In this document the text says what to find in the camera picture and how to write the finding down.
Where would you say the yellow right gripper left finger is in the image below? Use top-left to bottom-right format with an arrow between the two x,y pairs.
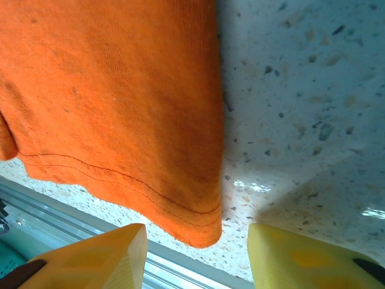
0,223 -> 149,289

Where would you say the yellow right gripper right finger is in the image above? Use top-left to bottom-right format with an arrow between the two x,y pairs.
247,223 -> 385,289

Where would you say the orange t-shirt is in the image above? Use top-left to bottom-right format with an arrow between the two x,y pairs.
0,0 -> 226,249

